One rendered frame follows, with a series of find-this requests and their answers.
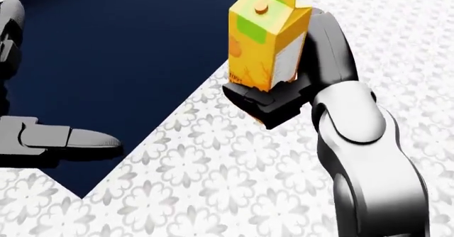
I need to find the yellow orange juice carton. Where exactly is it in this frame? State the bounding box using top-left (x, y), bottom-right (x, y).
top-left (227, 0), bottom-right (314, 93)

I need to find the dark blue counter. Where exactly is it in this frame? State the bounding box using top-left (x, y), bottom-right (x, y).
top-left (0, 0), bottom-right (301, 200)

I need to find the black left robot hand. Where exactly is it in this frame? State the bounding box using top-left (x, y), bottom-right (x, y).
top-left (0, 0), bottom-right (123, 169)

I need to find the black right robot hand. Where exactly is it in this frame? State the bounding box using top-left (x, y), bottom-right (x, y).
top-left (222, 9), bottom-right (359, 131)

